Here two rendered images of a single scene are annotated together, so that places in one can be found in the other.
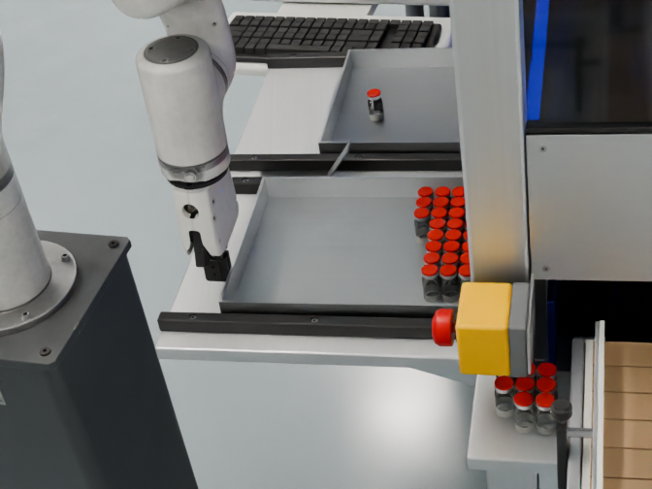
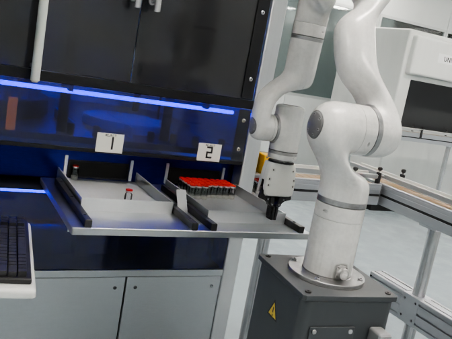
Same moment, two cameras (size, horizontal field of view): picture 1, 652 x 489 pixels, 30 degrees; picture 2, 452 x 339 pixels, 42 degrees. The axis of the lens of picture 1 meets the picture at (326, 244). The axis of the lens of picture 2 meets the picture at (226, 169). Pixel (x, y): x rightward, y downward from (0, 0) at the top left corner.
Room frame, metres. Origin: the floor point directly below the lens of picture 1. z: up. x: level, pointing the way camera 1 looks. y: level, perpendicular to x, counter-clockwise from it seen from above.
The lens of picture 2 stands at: (2.50, 1.23, 1.34)
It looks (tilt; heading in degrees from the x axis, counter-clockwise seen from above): 11 degrees down; 225
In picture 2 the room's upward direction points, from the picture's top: 10 degrees clockwise
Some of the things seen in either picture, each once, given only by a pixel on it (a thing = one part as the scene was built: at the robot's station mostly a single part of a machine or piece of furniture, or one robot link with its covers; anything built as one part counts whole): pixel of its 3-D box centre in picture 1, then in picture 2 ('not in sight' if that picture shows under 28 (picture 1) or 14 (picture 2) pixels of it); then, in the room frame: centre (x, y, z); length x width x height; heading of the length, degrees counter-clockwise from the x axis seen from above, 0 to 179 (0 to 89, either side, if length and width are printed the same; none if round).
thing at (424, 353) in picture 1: (386, 184); (171, 207); (1.39, -0.10, 0.87); 0.70 x 0.48 x 0.02; 163
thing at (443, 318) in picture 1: (449, 327); not in sight; (0.94, -0.11, 0.99); 0.04 x 0.04 x 0.04; 73
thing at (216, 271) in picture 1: (211, 266); (277, 208); (1.19, 0.15, 0.93); 0.03 x 0.03 x 0.07; 73
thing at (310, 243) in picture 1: (371, 246); (222, 200); (1.22, -0.06, 0.90); 0.34 x 0.26 x 0.04; 74
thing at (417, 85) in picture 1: (446, 102); (111, 189); (1.53, -0.21, 0.90); 0.34 x 0.26 x 0.04; 73
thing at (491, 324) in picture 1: (493, 329); (267, 163); (0.93, -0.16, 0.99); 0.08 x 0.07 x 0.07; 73
